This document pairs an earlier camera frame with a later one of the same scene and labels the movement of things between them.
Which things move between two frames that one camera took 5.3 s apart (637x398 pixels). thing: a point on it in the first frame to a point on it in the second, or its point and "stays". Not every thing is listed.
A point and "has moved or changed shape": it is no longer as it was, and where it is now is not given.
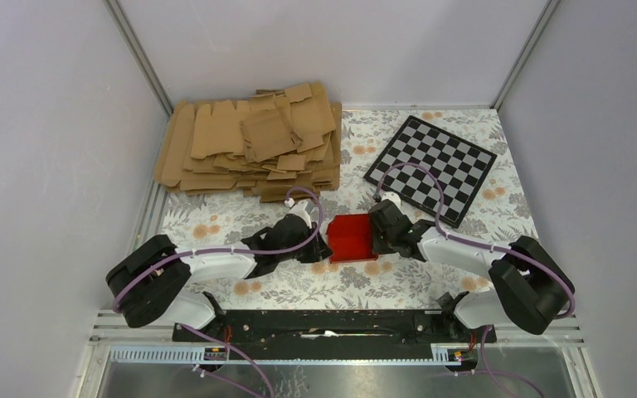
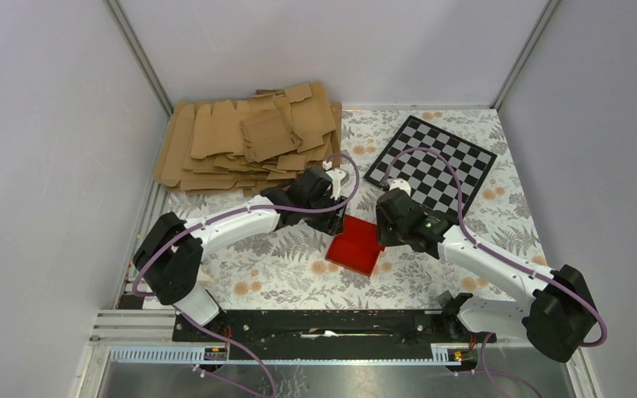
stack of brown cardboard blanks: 283,143 stays
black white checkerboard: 458,166 stays
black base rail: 333,334 stays
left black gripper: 318,250 to 332,225
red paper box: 349,238 has moved or changed shape
